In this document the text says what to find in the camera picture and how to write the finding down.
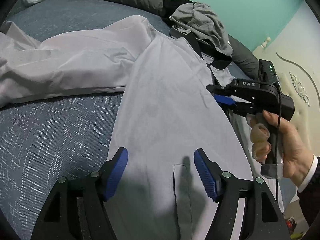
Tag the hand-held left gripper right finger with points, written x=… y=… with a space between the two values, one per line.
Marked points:
x=205 y=175

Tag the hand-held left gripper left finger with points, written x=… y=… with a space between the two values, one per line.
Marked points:
x=116 y=175

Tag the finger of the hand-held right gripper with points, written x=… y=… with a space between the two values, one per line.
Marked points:
x=220 y=89
x=225 y=100

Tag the light grey jacket black cuffs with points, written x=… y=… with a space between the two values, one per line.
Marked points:
x=162 y=105

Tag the person's right forearm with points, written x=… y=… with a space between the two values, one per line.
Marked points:
x=313 y=192

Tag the pile of grey clothes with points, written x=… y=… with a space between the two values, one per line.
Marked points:
x=205 y=20

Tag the person's right hand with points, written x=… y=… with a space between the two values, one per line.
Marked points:
x=295 y=150

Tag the cream tufted headboard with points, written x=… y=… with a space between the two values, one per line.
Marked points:
x=295 y=62

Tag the blue bed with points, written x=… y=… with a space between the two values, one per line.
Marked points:
x=50 y=142

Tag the black garment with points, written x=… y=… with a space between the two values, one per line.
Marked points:
x=172 y=7

